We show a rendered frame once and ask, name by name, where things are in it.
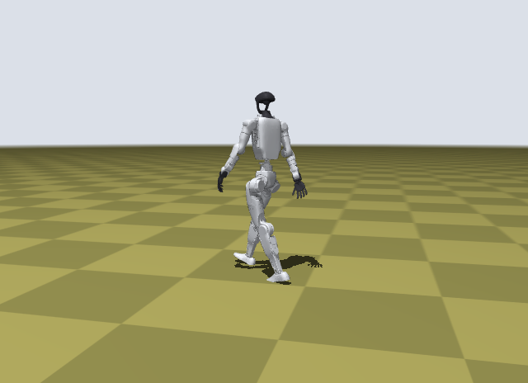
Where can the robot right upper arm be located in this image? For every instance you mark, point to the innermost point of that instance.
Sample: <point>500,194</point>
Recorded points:
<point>285,140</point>

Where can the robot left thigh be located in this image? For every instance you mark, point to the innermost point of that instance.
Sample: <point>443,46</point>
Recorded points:
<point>255,203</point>

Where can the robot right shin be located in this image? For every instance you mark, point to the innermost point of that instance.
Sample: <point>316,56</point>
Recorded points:
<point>252,239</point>

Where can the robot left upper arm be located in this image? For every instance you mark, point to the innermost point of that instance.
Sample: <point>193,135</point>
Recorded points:
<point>248,126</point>

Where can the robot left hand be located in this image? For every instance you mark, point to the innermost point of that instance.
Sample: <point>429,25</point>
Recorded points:
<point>220,180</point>

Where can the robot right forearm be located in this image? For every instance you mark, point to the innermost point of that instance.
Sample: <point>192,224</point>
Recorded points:
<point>292,164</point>

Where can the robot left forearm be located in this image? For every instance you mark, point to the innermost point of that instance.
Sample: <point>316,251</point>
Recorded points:
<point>232,160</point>

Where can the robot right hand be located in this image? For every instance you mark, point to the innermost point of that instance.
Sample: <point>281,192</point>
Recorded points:
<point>299,186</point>

